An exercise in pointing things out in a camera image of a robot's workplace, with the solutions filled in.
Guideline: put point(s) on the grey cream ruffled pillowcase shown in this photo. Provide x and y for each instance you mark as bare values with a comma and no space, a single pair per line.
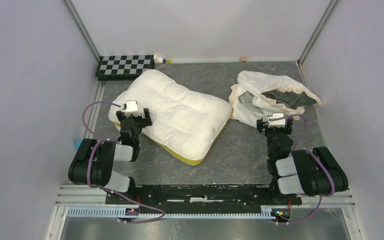
258,95

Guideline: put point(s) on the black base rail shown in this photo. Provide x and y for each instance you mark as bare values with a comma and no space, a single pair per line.
202,198

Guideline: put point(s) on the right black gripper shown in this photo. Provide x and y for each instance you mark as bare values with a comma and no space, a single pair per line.
287,130

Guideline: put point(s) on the black white checkerboard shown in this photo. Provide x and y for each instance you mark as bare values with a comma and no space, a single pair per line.
123,67

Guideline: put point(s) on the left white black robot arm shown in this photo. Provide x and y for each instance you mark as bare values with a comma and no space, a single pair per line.
93,163

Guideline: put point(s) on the white toothed cable tray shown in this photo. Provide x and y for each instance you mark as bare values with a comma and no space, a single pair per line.
133,213

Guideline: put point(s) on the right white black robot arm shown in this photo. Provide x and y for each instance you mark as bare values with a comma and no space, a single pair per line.
299,172

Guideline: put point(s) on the blue small object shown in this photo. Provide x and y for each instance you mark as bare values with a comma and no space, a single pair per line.
78,143

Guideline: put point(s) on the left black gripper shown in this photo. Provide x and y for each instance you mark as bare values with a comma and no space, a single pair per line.
147,120

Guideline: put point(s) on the small white block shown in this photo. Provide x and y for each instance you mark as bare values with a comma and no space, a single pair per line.
158,59

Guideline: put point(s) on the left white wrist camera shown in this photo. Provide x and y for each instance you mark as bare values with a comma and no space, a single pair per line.
131,109

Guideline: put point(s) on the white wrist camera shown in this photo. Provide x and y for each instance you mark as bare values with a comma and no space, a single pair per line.
131,109
276,120

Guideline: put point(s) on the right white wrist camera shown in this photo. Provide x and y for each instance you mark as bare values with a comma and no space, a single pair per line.
276,120

